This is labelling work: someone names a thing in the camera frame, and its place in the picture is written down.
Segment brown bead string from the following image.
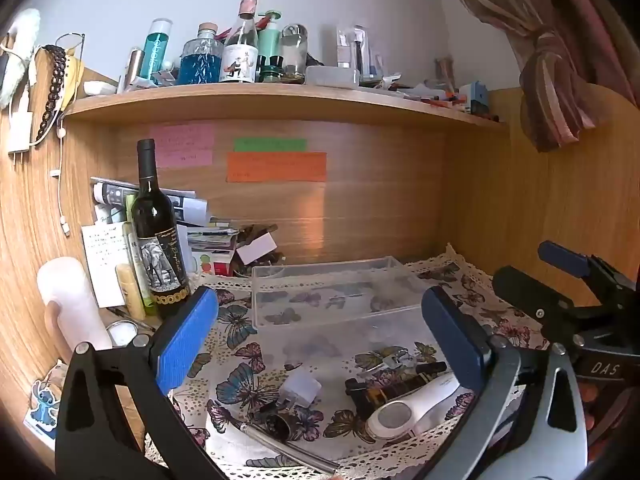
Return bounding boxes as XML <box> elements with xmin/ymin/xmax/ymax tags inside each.
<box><xmin>37</xmin><ymin>45</ymin><xmax>68</xmax><ymax>147</ymax></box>

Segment wire frame glasses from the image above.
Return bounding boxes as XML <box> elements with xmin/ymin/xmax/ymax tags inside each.
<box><xmin>55</xmin><ymin>32</ymin><xmax>87</xmax><ymax>61</ymax></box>

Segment glass with brown sticks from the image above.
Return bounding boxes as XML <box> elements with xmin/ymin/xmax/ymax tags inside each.
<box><xmin>434</xmin><ymin>57</ymin><xmax>458</xmax><ymax>93</ymax></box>

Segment butterfly print tablecloth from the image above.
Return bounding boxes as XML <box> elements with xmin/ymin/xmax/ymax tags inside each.
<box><xmin>145</xmin><ymin>242</ymin><xmax>551</xmax><ymax>480</ymax></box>

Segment teal bottle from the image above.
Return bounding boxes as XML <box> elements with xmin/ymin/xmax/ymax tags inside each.
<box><xmin>140</xmin><ymin>18</ymin><xmax>173</xmax><ymax>83</ymax></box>

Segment white charger cube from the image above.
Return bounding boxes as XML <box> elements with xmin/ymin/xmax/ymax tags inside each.
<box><xmin>280</xmin><ymin>367</ymin><xmax>322</xmax><ymax>408</ymax></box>

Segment yellow tube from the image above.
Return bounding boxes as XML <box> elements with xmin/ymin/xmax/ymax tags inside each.
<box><xmin>116</xmin><ymin>263</ymin><xmax>147</xmax><ymax>321</ymax></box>

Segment brown striped curtain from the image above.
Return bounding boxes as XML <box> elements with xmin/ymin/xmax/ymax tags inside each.
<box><xmin>432</xmin><ymin>0</ymin><xmax>640</xmax><ymax>153</ymax></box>

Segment crumpled packets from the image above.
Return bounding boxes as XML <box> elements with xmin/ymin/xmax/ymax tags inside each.
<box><xmin>120</xmin><ymin>70</ymin><xmax>178</xmax><ymax>92</ymax></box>

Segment silver metal clip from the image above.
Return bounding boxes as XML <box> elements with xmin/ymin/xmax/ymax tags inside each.
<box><xmin>360</xmin><ymin>349</ymin><xmax>417</xmax><ymax>373</ymax></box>

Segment green pump bottle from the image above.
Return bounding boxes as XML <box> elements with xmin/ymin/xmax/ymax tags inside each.
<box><xmin>257</xmin><ymin>10</ymin><xmax>283</xmax><ymax>71</ymax></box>

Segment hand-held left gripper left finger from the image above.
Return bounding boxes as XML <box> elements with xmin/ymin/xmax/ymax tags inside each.
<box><xmin>55</xmin><ymin>286</ymin><xmax>231</xmax><ymax>480</ymax></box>

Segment dark wine bottle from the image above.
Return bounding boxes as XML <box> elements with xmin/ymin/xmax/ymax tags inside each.
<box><xmin>131</xmin><ymin>139</ymin><xmax>192</xmax><ymax>320</ymax></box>

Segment clear packaged razor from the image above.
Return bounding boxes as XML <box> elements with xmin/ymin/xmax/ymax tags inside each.
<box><xmin>336</xmin><ymin>25</ymin><xmax>373</xmax><ymax>78</ymax></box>

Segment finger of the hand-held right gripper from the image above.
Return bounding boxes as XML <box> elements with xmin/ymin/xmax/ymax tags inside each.
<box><xmin>492</xmin><ymin>266</ymin><xmax>581</xmax><ymax>346</ymax></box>
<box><xmin>538</xmin><ymin>241</ymin><xmax>640</xmax><ymax>306</ymax></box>

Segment white power adapter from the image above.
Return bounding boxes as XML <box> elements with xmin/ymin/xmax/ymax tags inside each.
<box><xmin>7</xmin><ymin>110</ymin><xmax>33</xmax><ymax>156</ymax></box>

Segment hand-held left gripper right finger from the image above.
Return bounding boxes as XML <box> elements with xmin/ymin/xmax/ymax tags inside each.
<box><xmin>421</xmin><ymin>285</ymin><xmax>588</xmax><ymax>480</ymax></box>

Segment clear bottle white label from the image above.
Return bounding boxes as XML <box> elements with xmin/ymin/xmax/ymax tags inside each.
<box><xmin>219</xmin><ymin>0</ymin><xmax>260</xmax><ymax>83</ymax></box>

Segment white green tube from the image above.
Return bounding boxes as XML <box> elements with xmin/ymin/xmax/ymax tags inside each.
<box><xmin>124</xmin><ymin>195</ymin><xmax>157</xmax><ymax>318</ymax></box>

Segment pink sticky note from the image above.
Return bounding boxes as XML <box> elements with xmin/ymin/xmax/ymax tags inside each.
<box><xmin>149</xmin><ymin>122</ymin><xmax>216</xmax><ymax>170</ymax></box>

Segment clear plastic box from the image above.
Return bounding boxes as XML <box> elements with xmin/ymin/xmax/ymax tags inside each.
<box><xmin>250</xmin><ymin>256</ymin><xmax>438</xmax><ymax>363</ymax></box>

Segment pile of pens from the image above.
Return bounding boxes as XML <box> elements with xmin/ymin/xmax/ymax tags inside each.
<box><xmin>372</xmin><ymin>75</ymin><xmax>501</xmax><ymax>122</ymax></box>

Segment white charging cable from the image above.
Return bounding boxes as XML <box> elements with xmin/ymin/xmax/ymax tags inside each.
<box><xmin>47</xmin><ymin>115</ymin><xmax>71</xmax><ymax>237</ymax></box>

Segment blue cartoon sticker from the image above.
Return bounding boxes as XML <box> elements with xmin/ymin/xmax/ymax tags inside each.
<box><xmin>22</xmin><ymin>377</ymin><xmax>63</xmax><ymax>448</ymax></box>

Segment white plastic cup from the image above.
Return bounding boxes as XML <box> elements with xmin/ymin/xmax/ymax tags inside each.
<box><xmin>36</xmin><ymin>256</ymin><xmax>113</xmax><ymax>351</ymax></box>

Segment copper silver tube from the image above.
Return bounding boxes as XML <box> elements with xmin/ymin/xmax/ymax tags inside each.
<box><xmin>122</xmin><ymin>47</ymin><xmax>146</xmax><ymax>91</ymax></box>

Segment white handwritten note paper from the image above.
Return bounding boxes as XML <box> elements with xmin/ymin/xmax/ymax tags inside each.
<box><xmin>81</xmin><ymin>221</ymin><xmax>133</xmax><ymax>308</ymax></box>

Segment yellow cloth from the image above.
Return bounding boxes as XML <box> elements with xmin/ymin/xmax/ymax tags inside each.
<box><xmin>62</xmin><ymin>52</ymin><xmax>85</xmax><ymax>111</ymax></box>

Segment wooden shelf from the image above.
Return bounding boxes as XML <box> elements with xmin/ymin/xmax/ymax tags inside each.
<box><xmin>62</xmin><ymin>82</ymin><xmax>511</xmax><ymax>133</ymax></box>

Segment silver metal pen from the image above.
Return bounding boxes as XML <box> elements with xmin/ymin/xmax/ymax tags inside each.
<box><xmin>240</xmin><ymin>422</ymin><xmax>341</xmax><ymax>476</ymax></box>

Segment blue pencil sharpener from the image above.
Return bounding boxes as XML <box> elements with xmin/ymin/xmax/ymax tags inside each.
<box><xmin>460</xmin><ymin>81</ymin><xmax>489</xmax><ymax>113</ymax></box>

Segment white handheld device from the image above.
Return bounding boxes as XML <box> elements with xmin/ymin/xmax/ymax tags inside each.
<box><xmin>365</xmin><ymin>372</ymin><xmax>458</xmax><ymax>441</ymax></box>

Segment dark ink bottle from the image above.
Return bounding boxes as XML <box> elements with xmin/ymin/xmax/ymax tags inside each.
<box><xmin>257</xmin><ymin>55</ymin><xmax>286</xmax><ymax>82</ymax></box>

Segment round white tin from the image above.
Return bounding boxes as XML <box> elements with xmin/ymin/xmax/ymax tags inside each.
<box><xmin>106</xmin><ymin>320</ymin><xmax>138</xmax><ymax>348</ymax></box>

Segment green sticky note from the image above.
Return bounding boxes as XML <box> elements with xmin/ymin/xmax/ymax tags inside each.
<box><xmin>234</xmin><ymin>138</ymin><xmax>308</xmax><ymax>153</ymax></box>

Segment translucent white case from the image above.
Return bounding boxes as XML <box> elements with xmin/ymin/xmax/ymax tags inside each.
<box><xmin>305</xmin><ymin>65</ymin><xmax>361</xmax><ymax>88</ymax></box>

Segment orange sticky note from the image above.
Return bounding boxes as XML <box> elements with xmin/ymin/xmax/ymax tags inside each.
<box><xmin>226</xmin><ymin>151</ymin><xmax>327</xmax><ymax>183</ymax></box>

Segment blue glass bottle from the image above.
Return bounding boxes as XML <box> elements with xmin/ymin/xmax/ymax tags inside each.
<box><xmin>179</xmin><ymin>22</ymin><xmax>224</xmax><ymax>86</ymax></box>

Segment stack of papers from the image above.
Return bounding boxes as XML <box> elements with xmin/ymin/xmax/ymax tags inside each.
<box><xmin>90</xmin><ymin>176</ymin><xmax>238</xmax><ymax>276</ymax></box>

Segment red white carton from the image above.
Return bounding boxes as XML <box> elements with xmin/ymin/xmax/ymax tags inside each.
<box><xmin>192</xmin><ymin>250</ymin><xmax>236</xmax><ymax>277</ymax></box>

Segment clear glass jar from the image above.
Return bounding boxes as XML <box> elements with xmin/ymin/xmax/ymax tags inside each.
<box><xmin>280</xmin><ymin>24</ymin><xmax>308</xmax><ymax>81</ymax></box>

